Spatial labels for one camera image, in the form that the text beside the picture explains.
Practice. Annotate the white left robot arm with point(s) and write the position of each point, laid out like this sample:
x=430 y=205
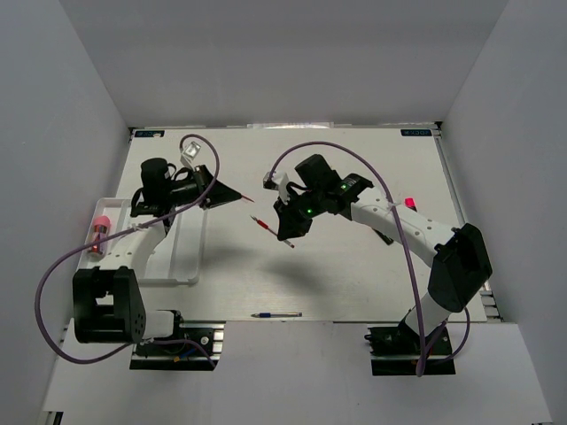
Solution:
x=108 y=305

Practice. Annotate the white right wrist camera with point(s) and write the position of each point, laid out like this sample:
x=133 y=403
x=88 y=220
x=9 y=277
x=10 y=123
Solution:
x=278 y=182

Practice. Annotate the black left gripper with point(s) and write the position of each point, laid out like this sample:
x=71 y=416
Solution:
x=219 y=193

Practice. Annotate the pink cap black highlighter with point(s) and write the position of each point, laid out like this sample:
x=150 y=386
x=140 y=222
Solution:
x=410 y=203

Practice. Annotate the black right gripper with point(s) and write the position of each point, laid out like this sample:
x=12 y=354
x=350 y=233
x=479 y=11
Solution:
x=290 y=225

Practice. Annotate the blue ballpoint pen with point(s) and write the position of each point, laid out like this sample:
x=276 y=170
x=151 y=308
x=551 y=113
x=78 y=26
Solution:
x=267 y=315

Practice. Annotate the orange cap black highlighter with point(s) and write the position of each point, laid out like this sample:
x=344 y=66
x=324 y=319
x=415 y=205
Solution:
x=387 y=240

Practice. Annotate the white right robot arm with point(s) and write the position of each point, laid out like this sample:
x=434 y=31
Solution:
x=457 y=257

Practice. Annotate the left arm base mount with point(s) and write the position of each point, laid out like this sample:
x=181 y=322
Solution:
x=193 y=347

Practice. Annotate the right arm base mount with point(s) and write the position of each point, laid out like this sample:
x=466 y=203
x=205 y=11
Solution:
x=393 y=354

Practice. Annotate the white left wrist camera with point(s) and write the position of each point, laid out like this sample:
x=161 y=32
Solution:
x=189 y=152

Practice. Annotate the red gel pen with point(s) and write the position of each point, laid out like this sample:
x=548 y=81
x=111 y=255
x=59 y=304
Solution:
x=265 y=226

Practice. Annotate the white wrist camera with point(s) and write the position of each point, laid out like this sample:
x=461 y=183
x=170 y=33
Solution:
x=278 y=182
x=189 y=152

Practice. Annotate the pink cap clear tube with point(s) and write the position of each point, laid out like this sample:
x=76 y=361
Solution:
x=99 y=230

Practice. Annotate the white divided plastic tray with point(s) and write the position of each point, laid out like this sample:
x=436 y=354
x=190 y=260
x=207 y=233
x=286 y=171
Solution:
x=177 y=260

